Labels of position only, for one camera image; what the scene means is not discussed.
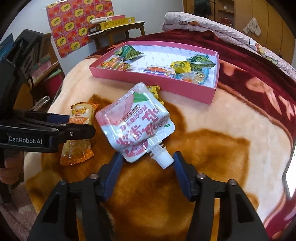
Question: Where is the pink white jelly drink pouch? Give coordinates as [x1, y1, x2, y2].
[95, 83, 175, 169]

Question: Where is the orange striped snack packet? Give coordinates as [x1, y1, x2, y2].
[101, 57, 131, 71]

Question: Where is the large green pea snack bag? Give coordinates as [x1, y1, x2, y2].
[114, 45, 142, 61]

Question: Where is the purple jelly cup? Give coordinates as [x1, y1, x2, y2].
[143, 65, 175, 78]

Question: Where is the blue clear candy bag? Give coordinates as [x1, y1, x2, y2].
[174, 68, 209, 85]

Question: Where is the small green pea snack bag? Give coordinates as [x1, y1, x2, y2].
[186, 54, 216, 71]

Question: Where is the yellow lime candy packet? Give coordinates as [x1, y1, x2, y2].
[170, 60, 191, 74]

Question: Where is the person left hand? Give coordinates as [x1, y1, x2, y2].
[1, 152, 24, 185]

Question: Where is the wooden bookshelf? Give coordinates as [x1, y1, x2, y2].
[14, 33, 65, 110]

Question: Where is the plush red beige blanket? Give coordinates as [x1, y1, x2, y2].
[104, 30, 295, 240]

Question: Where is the red yellow patterned paper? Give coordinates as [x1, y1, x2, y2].
[46, 0, 114, 58]

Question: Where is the wooden side table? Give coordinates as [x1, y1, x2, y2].
[88, 21, 145, 50]

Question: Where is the white rolled item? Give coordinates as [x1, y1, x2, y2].
[90, 16, 113, 24]

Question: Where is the yellow flat box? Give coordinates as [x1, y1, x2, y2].
[98, 17, 135, 31]

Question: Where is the pink shallow cardboard box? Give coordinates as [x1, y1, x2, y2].
[89, 41, 220, 104]

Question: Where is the folded lilac quilt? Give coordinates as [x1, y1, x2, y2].
[162, 11, 295, 80]

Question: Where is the white cloth on wardrobe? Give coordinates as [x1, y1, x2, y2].
[243, 18, 261, 36]

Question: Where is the dark hanging jacket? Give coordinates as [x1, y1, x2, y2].
[194, 0, 212, 17]

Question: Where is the wooden wardrobe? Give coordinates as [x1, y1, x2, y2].
[182, 0, 296, 64]

